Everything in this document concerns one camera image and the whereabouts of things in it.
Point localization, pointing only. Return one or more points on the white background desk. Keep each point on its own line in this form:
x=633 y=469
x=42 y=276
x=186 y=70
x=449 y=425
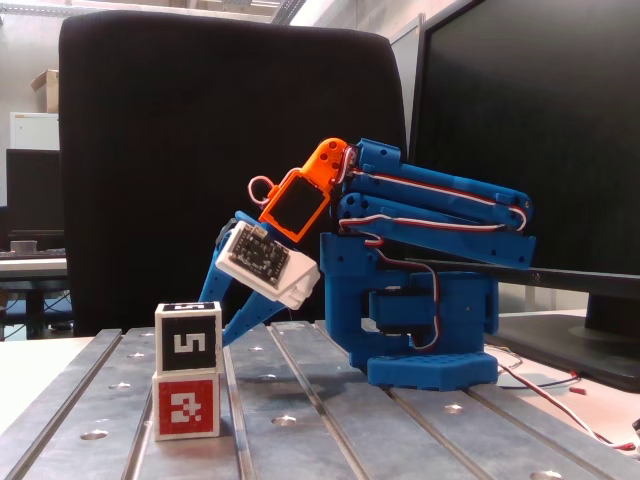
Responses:
x=30 y=267

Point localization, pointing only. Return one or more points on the small red connector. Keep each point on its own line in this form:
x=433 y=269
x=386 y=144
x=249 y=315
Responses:
x=579 y=389

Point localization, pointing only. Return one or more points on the small black background monitor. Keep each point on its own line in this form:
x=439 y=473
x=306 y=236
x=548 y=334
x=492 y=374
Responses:
x=32 y=190

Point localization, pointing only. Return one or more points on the slotted metal base plate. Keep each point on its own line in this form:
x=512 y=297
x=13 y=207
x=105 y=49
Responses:
x=325 y=440

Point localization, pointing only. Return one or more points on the white cabinet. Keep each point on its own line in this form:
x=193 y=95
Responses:
x=32 y=131

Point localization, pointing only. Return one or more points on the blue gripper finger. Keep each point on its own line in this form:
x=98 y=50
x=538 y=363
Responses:
x=250 y=317
x=217 y=287

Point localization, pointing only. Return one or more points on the black keyboard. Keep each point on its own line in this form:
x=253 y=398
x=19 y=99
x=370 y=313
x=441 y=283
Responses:
x=30 y=253

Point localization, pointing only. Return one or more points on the large black computer monitor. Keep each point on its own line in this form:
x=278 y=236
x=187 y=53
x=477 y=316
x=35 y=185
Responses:
x=550 y=125

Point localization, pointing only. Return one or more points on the red cube with white marker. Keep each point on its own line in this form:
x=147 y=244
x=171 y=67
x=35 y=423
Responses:
x=185 y=407

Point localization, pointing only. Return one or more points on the black plug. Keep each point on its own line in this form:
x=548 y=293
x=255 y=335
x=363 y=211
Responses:
x=636 y=437

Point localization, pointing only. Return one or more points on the black cube with white five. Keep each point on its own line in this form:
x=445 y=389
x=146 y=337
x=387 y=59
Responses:
x=190 y=342

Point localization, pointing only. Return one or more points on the brown cardboard box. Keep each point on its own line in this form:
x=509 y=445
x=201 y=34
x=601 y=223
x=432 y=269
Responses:
x=47 y=90

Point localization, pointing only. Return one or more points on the grey tape roll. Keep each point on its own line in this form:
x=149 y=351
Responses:
x=22 y=246

